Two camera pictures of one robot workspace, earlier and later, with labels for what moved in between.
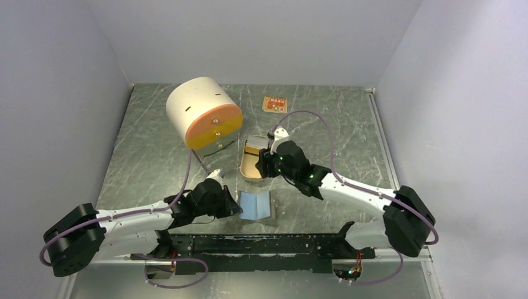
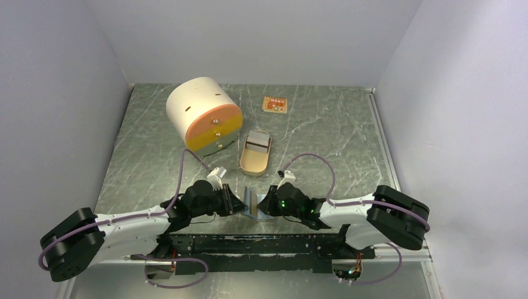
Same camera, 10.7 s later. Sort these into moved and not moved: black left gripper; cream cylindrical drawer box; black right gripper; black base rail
Moved: black right gripper
Not moved: black left gripper; cream cylindrical drawer box; black base rail
